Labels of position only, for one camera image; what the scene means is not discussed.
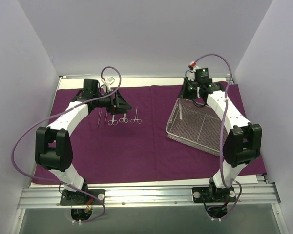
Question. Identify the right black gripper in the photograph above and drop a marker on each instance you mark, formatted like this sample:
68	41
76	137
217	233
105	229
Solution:
185	90

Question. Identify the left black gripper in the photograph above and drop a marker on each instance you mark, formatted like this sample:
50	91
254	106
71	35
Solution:
115	101

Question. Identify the thin silver tweezers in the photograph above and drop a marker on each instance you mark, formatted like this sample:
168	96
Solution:
105	117

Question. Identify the silver surgical scissors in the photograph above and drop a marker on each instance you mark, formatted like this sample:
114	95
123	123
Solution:
113	121

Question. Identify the silver surgical forceps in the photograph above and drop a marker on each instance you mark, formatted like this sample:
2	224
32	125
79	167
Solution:
136	119

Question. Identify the metal mesh instrument tray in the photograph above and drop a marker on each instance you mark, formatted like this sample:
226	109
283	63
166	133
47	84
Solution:
200	127

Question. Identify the purple cloth wrap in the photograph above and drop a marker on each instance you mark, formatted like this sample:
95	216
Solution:
138	152

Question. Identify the silver scalpel handle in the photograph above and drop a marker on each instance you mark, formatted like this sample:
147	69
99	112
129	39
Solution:
180	111

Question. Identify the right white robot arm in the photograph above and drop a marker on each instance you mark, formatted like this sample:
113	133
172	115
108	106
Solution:
240	140

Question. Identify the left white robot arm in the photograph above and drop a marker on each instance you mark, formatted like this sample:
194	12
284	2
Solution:
53	148

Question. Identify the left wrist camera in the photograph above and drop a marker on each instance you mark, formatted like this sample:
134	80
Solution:
92	86

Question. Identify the back aluminium rail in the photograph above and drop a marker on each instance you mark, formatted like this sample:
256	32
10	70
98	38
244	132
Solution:
80	76

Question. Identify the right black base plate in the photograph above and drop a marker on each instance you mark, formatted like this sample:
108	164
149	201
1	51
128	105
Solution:
213	195

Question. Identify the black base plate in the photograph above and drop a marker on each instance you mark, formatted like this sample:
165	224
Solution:
70	198
213	195

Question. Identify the front aluminium rail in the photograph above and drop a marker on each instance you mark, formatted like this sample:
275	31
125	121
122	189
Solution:
144	196

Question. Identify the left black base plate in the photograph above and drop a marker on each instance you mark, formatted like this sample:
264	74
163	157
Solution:
70	198

